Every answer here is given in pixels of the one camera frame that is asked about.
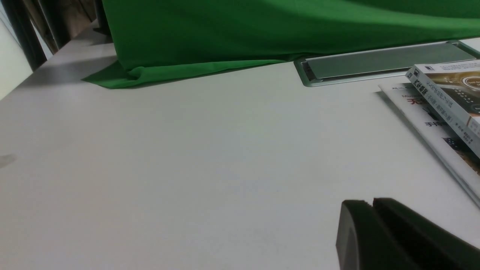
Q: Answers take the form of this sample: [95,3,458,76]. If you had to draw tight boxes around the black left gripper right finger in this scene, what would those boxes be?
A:
[373,198,480,270]

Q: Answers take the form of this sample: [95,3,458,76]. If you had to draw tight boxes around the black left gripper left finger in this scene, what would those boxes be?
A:
[336,200,413,270]

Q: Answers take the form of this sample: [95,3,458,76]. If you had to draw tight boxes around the thin white magazine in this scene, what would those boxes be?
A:
[379,83,480,207]

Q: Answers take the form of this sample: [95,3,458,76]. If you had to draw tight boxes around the white self-driving car book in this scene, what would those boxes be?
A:
[405,60,480,137]

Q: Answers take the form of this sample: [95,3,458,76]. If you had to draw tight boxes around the green backdrop cloth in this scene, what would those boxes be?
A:
[84,0,480,89]

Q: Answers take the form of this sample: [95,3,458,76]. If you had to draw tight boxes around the silver desk cable hatch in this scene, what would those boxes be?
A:
[294,40,479,87]

